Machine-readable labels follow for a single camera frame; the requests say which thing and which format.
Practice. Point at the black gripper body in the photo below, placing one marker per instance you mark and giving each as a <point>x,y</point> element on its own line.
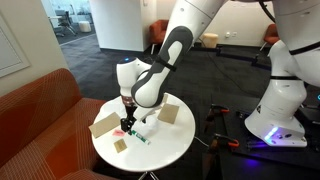
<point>130,111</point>

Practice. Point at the green and white marker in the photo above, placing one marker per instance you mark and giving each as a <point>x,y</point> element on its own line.
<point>140,137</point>

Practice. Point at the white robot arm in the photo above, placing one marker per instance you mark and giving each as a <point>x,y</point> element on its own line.
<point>283,100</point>

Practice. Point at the pink sticky note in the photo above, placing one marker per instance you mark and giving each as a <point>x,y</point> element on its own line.
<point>118,133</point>

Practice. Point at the small tan card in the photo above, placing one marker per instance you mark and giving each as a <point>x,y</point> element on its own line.
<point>120,145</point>

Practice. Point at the round white table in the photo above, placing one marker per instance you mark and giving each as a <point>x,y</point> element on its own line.
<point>160,146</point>

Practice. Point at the large brown paper sheet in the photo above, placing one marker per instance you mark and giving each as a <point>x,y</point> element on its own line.
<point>165,98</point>
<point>168,113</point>

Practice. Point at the orange patterned sofa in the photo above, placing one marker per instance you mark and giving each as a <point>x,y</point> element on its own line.
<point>40,126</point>

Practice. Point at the white round ottoman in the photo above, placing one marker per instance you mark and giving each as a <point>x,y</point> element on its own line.
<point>85,26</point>

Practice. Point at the beige round ottoman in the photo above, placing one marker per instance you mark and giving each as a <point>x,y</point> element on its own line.
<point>210,40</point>

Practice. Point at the grey office chair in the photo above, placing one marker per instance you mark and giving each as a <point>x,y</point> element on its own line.
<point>65,20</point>

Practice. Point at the black metal bar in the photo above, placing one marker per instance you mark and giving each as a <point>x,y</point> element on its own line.
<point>233,56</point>

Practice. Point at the black robot platform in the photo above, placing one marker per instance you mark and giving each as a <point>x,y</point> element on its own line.
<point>260,156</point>

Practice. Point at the orange armchair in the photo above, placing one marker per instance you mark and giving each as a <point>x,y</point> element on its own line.
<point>271,35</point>

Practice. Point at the white wall outlet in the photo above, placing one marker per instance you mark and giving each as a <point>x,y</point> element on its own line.
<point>234,33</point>
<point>227,34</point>

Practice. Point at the white framed wall panel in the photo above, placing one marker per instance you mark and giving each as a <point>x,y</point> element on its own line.
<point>8,50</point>

